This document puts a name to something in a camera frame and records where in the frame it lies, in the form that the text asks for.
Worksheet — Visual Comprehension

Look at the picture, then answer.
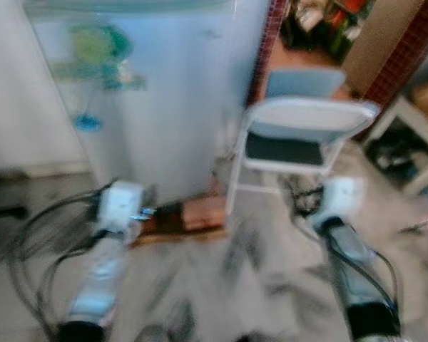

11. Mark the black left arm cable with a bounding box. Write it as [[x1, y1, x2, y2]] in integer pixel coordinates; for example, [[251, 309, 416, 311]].
[[6, 187, 104, 339], [36, 242, 101, 339]]

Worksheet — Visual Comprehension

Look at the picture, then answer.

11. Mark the red plastic container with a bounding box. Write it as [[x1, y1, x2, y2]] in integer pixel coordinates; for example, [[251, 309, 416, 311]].
[[339, 0, 373, 15]]

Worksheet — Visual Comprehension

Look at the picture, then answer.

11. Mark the red brick stack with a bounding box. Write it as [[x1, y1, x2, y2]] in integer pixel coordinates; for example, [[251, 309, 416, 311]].
[[132, 196, 229, 248]]

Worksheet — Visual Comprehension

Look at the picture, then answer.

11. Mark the brown cardboard board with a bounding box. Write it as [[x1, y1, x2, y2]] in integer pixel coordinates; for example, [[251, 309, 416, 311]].
[[341, 0, 427, 92]]

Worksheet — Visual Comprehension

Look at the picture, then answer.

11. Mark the black bag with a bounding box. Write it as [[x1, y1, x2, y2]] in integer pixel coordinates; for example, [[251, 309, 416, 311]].
[[364, 128, 418, 172]]

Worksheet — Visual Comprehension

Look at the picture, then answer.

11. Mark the white low table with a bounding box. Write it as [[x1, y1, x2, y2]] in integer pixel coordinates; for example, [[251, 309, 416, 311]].
[[362, 96, 428, 199]]

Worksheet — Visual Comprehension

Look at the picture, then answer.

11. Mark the small blue fridge sticker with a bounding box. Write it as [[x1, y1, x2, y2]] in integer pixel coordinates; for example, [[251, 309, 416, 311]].
[[73, 113, 104, 133]]

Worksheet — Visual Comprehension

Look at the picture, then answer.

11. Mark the grey folding chair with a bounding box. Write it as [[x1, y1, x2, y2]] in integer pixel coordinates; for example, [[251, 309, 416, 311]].
[[225, 68, 382, 216]]

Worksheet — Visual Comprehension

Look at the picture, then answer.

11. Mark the green fridge sticker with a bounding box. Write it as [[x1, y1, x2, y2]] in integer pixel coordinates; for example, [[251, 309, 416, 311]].
[[51, 24, 148, 91]]

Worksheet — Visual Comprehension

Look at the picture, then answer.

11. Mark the black furniture foot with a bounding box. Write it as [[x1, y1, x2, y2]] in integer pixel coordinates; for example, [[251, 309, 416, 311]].
[[0, 205, 28, 219]]

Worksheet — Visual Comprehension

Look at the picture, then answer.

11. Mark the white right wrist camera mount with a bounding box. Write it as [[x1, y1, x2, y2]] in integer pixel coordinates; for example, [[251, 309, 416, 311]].
[[318, 177, 366, 222]]

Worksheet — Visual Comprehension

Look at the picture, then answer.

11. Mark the small white fridge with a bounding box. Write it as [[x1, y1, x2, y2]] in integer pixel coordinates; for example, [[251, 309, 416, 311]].
[[23, 0, 273, 209]]

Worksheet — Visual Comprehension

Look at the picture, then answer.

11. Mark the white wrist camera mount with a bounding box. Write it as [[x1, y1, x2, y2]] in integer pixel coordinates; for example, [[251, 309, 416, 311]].
[[318, 177, 366, 222], [96, 180, 147, 232]]

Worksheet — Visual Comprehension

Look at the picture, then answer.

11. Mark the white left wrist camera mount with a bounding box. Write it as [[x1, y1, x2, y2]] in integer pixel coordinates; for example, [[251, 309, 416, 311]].
[[96, 180, 147, 232]]

